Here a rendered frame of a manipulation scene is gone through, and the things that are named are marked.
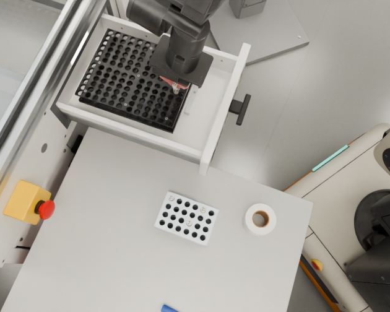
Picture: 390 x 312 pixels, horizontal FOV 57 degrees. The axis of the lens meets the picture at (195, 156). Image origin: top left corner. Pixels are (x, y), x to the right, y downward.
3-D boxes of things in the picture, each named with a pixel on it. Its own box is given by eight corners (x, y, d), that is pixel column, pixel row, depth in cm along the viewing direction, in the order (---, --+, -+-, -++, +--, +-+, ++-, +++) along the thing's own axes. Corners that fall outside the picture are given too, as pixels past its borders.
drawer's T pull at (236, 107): (251, 96, 78) (251, 93, 77) (240, 127, 76) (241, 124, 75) (234, 91, 78) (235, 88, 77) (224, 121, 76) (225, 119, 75)
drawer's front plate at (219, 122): (243, 69, 89) (251, 43, 79) (205, 177, 81) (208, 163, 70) (236, 67, 89) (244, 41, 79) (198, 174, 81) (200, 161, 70)
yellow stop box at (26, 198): (55, 194, 77) (43, 187, 70) (39, 226, 75) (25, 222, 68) (33, 186, 77) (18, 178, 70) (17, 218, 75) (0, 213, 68)
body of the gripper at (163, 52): (161, 39, 67) (165, 13, 60) (212, 62, 67) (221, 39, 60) (147, 67, 65) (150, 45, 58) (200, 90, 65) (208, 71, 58)
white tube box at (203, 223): (217, 212, 84) (219, 209, 81) (205, 246, 82) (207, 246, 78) (168, 194, 85) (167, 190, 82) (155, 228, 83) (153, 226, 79)
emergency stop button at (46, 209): (59, 203, 74) (52, 200, 71) (51, 222, 73) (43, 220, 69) (46, 199, 75) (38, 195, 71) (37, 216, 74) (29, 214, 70)
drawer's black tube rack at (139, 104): (199, 72, 86) (200, 57, 80) (173, 137, 81) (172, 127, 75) (112, 44, 88) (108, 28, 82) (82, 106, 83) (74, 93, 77)
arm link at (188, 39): (200, 44, 53) (218, 17, 54) (159, 20, 52) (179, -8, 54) (192, 67, 59) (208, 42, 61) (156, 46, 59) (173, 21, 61)
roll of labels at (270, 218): (248, 240, 83) (251, 239, 79) (238, 211, 85) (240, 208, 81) (277, 231, 83) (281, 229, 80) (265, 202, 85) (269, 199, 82)
